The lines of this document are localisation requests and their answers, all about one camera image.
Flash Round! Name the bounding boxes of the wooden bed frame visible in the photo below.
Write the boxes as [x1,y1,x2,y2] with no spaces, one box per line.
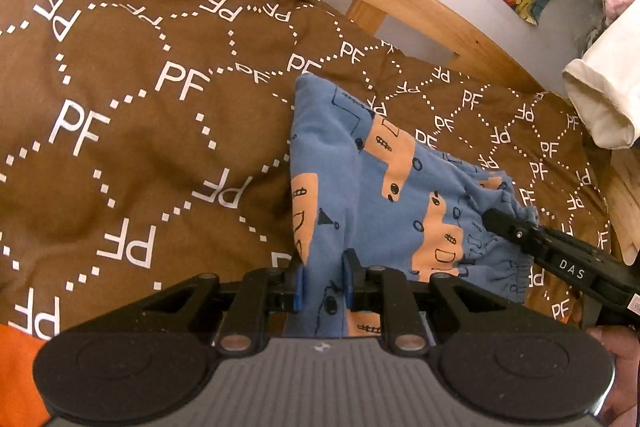
[170,0,640,268]

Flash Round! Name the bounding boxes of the blue pants with orange print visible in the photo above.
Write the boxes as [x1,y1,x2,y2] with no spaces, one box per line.
[287,74,542,340]

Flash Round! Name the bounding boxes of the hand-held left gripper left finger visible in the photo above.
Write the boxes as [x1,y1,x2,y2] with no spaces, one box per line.
[127,264,306,355]

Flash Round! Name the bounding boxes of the brown printed blanket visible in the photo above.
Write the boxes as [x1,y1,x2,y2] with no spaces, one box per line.
[0,0,615,343]

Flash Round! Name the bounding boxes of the orange cloth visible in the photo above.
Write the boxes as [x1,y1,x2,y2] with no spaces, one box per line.
[0,324,49,427]

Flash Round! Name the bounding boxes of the white cloth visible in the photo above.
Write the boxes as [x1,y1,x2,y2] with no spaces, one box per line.
[562,14,640,151]

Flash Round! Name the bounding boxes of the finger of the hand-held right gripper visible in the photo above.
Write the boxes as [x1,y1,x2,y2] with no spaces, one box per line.
[482,207,545,259]

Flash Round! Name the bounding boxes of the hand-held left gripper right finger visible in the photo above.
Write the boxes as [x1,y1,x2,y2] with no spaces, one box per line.
[341,249,506,355]

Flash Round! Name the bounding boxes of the person's right hand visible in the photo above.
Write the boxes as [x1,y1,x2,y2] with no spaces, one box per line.
[585,325,640,427]

